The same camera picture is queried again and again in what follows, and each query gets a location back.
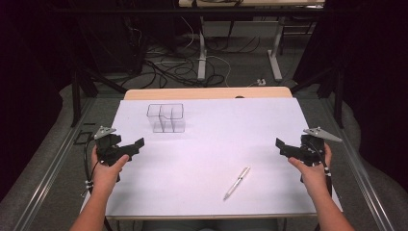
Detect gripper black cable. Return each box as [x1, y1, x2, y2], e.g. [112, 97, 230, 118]
[304, 140, 334, 197]
[81, 140, 101, 197]

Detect white table sheet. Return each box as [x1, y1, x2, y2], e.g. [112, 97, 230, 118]
[81, 97, 344, 218]

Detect person's left hand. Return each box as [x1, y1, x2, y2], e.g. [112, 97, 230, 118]
[90, 144, 131, 194]

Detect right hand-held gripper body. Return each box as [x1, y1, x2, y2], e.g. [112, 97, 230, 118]
[296, 126, 344, 167]

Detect black metal stand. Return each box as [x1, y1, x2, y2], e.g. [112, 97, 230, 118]
[69, 62, 128, 128]
[289, 64, 346, 130]

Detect white desk leg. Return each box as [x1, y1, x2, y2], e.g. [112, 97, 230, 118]
[196, 15, 208, 82]
[267, 15, 287, 82]

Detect person's right hand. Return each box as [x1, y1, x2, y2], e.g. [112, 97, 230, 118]
[287, 142, 333, 195]

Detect white floor cable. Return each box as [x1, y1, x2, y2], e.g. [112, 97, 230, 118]
[153, 14, 233, 89]

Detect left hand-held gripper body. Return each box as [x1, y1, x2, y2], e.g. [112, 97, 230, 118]
[93, 125, 133, 167]

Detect aluminium floor rail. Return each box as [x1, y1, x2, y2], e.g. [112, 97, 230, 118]
[320, 96, 396, 231]
[12, 96, 97, 231]

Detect black floor cables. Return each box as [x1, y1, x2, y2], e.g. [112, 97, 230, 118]
[118, 35, 262, 90]

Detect small black frame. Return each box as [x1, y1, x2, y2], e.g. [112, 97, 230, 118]
[73, 122, 97, 146]

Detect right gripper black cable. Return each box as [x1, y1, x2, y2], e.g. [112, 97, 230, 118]
[304, 140, 334, 197]

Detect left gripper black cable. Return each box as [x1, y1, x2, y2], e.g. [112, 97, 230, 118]
[81, 140, 101, 197]

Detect black equipment cabinet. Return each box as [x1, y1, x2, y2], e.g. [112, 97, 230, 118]
[76, 13, 148, 75]

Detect silver pen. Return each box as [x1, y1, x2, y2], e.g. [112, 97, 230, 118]
[222, 166, 252, 202]

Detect background desk top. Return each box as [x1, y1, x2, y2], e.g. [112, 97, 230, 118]
[177, 0, 326, 10]

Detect clear acrylic organizer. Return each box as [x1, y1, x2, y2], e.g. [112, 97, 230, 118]
[146, 102, 187, 134]

